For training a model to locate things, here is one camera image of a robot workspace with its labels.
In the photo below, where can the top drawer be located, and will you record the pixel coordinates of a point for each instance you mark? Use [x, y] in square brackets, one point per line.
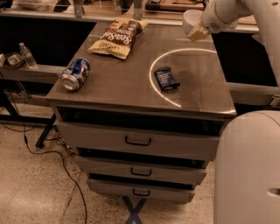
[138, 141]

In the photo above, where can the drawer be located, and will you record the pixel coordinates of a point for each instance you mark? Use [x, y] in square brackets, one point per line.
[120, 170]
[143, 191]
[138, 141]

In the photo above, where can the dark blue snack packet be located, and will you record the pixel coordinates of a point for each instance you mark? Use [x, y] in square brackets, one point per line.
[165, 79]

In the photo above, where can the white bowl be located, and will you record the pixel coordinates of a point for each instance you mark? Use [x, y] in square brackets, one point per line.
[189, 20]

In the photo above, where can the middle drawer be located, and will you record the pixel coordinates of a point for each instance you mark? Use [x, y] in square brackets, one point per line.
[120, 170]

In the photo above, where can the clear plastic water bottle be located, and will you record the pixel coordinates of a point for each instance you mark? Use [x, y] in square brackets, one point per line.
[27, 55]

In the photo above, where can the brown chip bag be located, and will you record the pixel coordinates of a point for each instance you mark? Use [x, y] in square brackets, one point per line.
[119, 38]

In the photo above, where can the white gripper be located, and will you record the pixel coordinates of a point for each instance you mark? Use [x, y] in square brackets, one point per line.
[212, 21]

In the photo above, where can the small dark bowl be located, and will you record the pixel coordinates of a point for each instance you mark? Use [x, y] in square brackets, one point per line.
[11, 61]

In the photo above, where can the crushed blue soda can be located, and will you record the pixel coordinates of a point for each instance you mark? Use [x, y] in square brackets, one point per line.
[74, 76]

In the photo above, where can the bottom drawer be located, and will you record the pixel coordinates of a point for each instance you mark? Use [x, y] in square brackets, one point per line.
[143, 191]

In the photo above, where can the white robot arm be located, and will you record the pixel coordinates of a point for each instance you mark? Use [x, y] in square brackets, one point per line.
[247, 164]

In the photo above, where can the grey drawer cabinet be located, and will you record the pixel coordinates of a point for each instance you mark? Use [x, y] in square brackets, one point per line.
[125, 94]

